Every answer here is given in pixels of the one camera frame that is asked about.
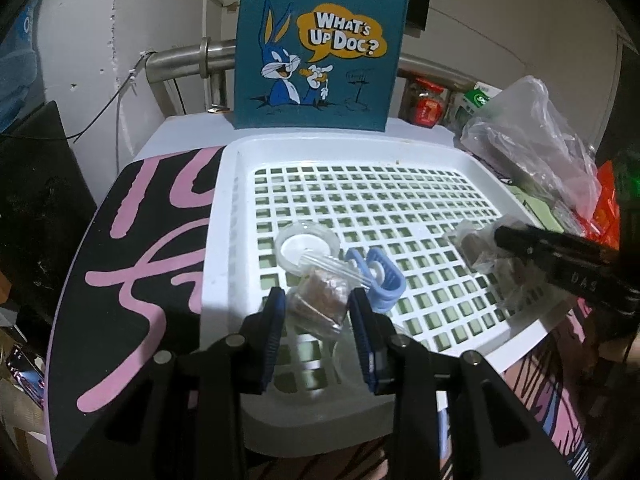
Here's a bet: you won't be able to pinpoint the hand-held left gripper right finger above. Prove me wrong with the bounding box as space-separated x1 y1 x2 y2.
347 287 576 480

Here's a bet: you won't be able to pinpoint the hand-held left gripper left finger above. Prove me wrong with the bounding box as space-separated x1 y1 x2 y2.
55 287 289 480

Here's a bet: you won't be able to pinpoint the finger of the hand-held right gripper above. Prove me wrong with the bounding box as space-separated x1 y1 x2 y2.
492 224 557 272

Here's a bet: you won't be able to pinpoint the dark block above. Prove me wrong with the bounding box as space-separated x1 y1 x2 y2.
445 219 532 311

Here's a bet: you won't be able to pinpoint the blue plastic clip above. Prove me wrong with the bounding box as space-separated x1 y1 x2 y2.
345 247 405 315

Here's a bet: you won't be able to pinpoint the brown granules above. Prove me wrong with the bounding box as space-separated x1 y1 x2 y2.
286 266 351 338

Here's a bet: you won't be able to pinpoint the clear plastic tube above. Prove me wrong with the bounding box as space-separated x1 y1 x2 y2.
300 252 386 287

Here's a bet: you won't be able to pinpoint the white slotted plastic tray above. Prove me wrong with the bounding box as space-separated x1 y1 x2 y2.
200 132 566 456

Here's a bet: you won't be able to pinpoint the orange snack packet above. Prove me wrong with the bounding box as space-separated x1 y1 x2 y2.
582 160 622 248

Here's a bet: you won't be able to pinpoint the clear plastic bag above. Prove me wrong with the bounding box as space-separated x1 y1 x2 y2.
460 76 603 216

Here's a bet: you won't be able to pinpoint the green and white carton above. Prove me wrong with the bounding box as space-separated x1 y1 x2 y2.
452 82 503 126

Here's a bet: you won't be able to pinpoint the red-lidded sauce jar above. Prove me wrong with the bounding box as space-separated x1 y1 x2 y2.
402 77 448 128

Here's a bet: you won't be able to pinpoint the blue cartoon rabbit tote bag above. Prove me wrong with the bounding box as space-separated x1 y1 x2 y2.
234 0 411 133

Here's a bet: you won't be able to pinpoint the black water dispenser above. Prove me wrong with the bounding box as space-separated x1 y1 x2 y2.
0 100 98 306

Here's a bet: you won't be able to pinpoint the blue water jug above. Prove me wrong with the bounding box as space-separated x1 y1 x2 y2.
0 0 47 131

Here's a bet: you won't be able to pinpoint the thin black cable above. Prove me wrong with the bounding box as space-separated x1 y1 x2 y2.
65 72 147 144

